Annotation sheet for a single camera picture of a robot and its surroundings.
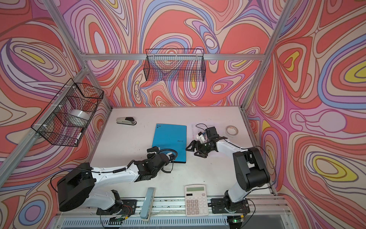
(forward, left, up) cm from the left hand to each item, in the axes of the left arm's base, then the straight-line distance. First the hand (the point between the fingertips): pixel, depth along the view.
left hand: (158, 152), depth 86 cm
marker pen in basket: (-1, +38, +18) cm, 43 cm away
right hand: (-1, -21, -2) cm, 21 cm away
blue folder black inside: (+13, -7, -6) cm, 16 cm away
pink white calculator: (-26, -22, -5) cm, 34 cm away
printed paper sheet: (+22, -22, -6) cm, 32 cm away
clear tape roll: (+20, -51, -6) cm, 56 cm away
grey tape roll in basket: (+10, +39, +24) cm, 47 cm away
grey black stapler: (+29, +28, -4) cm, 41 cm away
